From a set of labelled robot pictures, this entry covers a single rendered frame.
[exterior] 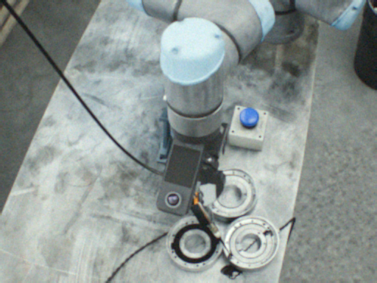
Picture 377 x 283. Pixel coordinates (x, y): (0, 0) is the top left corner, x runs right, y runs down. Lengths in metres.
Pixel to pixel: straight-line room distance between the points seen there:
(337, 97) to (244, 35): 1.50
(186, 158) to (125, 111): 0.43
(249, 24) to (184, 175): 0.22
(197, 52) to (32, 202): 0.61
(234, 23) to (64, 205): 0.57
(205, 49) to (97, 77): 0.64
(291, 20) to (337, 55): 1.11
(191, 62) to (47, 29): 2.02
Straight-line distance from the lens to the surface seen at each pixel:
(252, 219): 0.90
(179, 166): 0.66
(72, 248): 0.96
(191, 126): 0.62
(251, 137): 0.95
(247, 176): 0.93
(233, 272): 0.89
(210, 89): 0.58
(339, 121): 2.02
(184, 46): 0.54
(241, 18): 0.62
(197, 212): 0.81
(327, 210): 1.83
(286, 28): 1.14
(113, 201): 0.97
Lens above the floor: 1.67
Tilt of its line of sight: 60 degrees down
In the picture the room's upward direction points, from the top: 11 degrees counter-clockwise
